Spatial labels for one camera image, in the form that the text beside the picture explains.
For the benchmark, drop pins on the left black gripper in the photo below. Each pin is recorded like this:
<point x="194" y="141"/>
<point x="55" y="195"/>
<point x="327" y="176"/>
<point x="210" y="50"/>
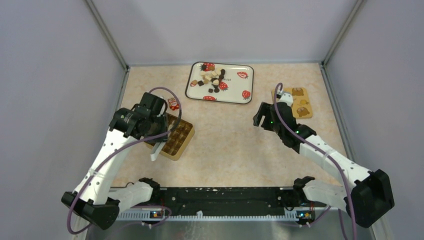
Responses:
<point x="163" y="119"/>

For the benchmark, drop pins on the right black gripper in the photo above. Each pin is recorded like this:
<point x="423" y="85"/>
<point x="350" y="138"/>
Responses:
<point x="264" y="110"/>

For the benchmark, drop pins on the metal tongs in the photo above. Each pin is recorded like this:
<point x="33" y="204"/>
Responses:
<point x="156" y="150"/>

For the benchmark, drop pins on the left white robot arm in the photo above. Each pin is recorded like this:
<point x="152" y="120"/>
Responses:
<point x="93" y="200"/>

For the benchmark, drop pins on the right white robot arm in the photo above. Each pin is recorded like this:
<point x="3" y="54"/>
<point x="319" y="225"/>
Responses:
<point x="365" y="195"/>

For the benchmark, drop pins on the gold chocolate box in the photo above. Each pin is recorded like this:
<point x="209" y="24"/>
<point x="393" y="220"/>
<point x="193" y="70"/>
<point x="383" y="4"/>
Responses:
<point x="177" y="141"/>

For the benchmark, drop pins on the wooden animal puzzle board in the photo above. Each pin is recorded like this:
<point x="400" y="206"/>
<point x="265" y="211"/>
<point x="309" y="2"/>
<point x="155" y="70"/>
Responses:
<point x="301" y="107"/>

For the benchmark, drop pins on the strawberry pattern tray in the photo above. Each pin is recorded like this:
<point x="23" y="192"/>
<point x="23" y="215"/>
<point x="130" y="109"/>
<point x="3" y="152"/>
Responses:
<point x="240" y="81"/>

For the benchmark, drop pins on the pile of chocolates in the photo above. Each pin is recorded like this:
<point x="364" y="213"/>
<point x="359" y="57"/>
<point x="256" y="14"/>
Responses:
<point x="208" y="74"/>

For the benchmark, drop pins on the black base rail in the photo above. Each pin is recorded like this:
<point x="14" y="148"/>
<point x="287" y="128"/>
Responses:
<point x="227" y="202"/>

